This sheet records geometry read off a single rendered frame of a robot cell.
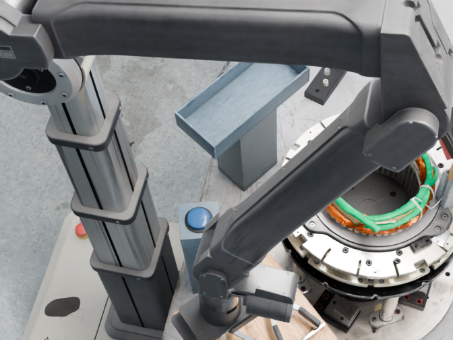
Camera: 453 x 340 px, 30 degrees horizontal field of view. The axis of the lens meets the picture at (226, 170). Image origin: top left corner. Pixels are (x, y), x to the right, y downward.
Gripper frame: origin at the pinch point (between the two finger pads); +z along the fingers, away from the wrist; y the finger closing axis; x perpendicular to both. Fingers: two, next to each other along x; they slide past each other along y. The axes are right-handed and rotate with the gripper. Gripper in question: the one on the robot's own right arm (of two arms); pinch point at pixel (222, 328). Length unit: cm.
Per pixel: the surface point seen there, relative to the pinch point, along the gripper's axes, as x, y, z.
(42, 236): 91, -8, 120
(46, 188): 105, 1, 120
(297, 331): -4.5, 11.2, 9.7
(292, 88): 34, 40, 12
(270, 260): 7.9, 15.0, 10.0
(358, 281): -3.5, 24.5, 10.0
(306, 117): 40, 50, 39
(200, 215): 22.5, 10.7, 12.6
